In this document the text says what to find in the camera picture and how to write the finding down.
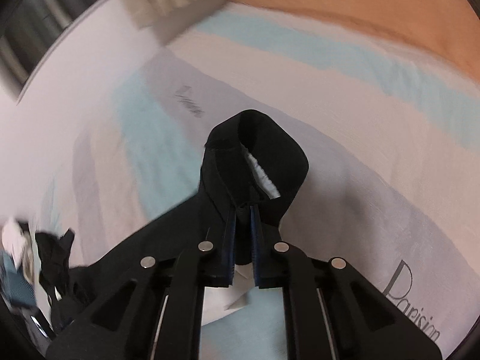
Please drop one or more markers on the bed with striped sheet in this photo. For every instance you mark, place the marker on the bed with striped sheet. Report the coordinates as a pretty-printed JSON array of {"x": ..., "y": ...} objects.
[{"x": 337, "y": 120}]

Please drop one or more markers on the folded white clothes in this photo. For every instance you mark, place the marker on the folded white clothes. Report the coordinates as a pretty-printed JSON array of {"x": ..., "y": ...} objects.
[{"x": 13, "y": 238}]

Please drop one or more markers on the black and white jacket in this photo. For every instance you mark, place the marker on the black and white jacket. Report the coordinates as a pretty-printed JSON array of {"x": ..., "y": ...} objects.
[{"x": 225, "y": 165}]

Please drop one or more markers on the blue suitcase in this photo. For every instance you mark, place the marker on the blue suitcase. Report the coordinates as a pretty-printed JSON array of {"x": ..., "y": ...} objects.
[{"x": 17, "y": 283}]

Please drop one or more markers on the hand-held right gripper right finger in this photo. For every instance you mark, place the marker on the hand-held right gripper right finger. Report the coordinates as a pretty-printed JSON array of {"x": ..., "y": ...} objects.
[{"x": 257, "y": 249}]

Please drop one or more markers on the dark framed window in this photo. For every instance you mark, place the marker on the dark framed window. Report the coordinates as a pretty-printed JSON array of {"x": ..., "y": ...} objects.
[{"x": 41, "y": 26}]

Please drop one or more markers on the wooden headboard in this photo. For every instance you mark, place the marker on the wooden headboard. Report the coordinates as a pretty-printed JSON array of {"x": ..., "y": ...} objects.
[{"x": 367, "y": 3}]

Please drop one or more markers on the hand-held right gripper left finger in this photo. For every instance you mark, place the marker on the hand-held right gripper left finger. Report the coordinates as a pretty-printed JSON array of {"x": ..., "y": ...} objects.
[{"x": 229, "y": 249}]

